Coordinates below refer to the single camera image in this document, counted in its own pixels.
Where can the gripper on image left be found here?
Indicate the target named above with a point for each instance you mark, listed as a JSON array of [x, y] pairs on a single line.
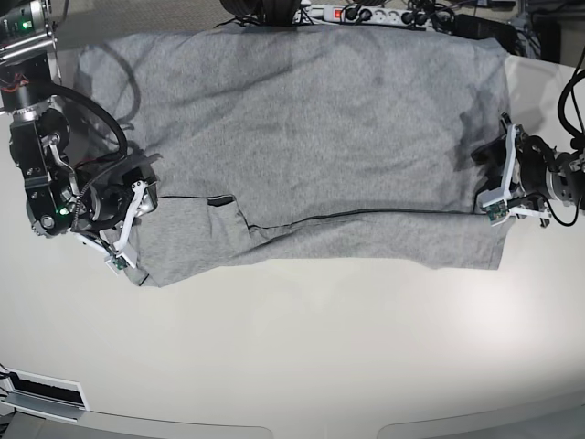
[[114, 191]]

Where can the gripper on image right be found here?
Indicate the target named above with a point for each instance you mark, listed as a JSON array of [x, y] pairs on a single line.
[[516, 166]]

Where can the grey t-shirt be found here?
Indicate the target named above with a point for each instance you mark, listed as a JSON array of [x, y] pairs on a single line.
[[304, 143]]

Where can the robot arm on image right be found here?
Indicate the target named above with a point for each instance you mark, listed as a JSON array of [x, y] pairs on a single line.
[[565, 180]]

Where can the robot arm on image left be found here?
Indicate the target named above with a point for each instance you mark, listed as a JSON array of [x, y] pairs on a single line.
[[40, 132]]

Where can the black power adapter box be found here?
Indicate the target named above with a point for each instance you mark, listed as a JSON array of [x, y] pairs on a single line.
[[477, 28]]

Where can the white power strip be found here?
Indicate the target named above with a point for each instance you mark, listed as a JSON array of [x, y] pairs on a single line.
[[364, 15]]

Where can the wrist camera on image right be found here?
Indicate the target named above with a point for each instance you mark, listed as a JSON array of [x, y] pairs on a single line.
[[496, 211]]

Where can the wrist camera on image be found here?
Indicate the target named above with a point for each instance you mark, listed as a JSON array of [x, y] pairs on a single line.
[[122, 260], [496, 211]]

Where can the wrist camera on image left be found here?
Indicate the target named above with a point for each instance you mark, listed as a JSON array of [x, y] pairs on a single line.
[[122, 260]]

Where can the table cable grommet box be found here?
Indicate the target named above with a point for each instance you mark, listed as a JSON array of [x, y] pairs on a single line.
[[43, 396]]

